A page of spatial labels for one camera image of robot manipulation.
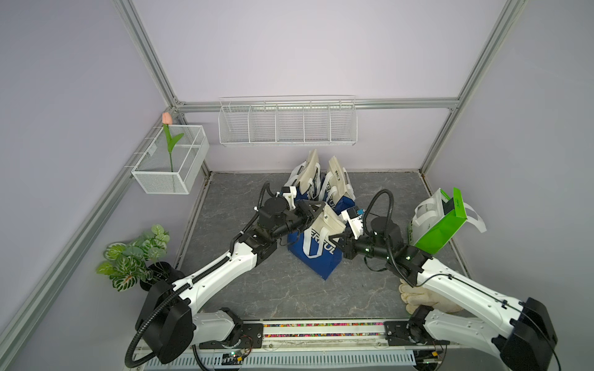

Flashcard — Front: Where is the potted green leafy plant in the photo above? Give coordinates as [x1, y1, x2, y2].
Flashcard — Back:
[96, 224, 185, 292]

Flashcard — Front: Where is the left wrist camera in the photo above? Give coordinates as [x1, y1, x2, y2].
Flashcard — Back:
[281, 185, 297, 210]

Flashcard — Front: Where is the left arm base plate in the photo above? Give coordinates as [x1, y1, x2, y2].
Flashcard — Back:
[198, 322, 264, 349]

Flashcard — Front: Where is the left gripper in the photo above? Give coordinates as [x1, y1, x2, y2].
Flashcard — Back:
[272, 200, 326, 241]

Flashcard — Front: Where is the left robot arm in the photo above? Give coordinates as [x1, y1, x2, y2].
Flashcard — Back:
[124, 196, 328, 369]

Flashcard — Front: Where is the small white wire basket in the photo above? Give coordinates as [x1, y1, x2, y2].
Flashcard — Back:
[131, 125, 210, 195]

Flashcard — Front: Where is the artificial pink tulip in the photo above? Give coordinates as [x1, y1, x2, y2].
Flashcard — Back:
[162, 112, 184, 172]

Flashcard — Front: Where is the aluminium frame rail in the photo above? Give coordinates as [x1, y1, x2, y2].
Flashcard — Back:
[177, 95, 460, 114]

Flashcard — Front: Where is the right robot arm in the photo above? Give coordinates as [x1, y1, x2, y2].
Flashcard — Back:
[335, 190, 559, 370]

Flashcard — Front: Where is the green and white takeout bag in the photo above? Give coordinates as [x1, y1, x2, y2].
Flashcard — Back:
[408, 187, 487, 255]

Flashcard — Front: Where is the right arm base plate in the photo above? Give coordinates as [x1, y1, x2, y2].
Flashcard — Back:
[384, 320, 450, 346]

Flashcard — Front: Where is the beige work glove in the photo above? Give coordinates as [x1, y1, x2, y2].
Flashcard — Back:
[398, 281, 463, 315]

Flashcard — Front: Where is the blue beige takeout bag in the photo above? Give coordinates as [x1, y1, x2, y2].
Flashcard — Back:
[288, 205, 346, 280]

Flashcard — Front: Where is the long white wire basket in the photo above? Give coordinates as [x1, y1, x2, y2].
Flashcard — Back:
[218, 107, 358, 146]

